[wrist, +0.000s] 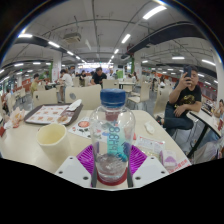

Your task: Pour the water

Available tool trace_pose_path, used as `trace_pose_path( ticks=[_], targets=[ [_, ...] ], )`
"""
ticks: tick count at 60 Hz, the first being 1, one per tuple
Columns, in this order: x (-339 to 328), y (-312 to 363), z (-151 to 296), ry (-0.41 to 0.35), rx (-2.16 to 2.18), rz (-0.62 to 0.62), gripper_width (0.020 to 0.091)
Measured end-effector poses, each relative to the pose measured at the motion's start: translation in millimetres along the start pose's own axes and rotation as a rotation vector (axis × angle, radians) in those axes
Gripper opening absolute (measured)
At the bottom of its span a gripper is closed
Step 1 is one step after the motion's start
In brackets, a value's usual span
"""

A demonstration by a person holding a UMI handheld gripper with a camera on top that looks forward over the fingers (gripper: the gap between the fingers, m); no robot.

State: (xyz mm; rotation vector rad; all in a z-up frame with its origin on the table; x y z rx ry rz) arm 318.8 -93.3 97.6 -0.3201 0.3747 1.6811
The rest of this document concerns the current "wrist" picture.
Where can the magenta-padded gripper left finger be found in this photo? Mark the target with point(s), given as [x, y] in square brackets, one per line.
[71, 171]

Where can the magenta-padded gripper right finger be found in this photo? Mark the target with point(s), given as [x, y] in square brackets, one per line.
[148, 171]

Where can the clear water bottle blue cap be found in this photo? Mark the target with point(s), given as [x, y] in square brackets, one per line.
[112, 140]

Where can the purple tissue packet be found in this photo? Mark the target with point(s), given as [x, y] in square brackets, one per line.
[168, 158]

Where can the clear plastic wrapper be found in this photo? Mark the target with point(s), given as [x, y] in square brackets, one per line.
[150, 145]

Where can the white paper red print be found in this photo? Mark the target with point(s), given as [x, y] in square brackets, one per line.
[182, 165]

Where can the small crumpled white tissue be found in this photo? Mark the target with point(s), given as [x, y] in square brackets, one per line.
[149, 128]

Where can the colourful sticker sheet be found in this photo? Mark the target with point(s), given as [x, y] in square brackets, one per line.
[81, 126]

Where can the dark tray with paper liner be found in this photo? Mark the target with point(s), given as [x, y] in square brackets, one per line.
[45, 114]

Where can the white crumpled napkin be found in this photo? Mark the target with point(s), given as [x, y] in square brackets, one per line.
[74, 105]

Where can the cream chair with hole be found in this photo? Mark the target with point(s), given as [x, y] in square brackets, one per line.
[85, 96]
[46, 97]

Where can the cream table black legs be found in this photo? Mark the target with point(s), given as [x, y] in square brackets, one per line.
[203, 118]

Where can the cream chairs group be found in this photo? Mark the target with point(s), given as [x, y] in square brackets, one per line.
[145, 91]

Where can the ceiling air conditioner unit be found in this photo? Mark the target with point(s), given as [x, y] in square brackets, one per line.
[72, 37]

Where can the ceiling lights group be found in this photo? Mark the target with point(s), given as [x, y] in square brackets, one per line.
[154, 12]

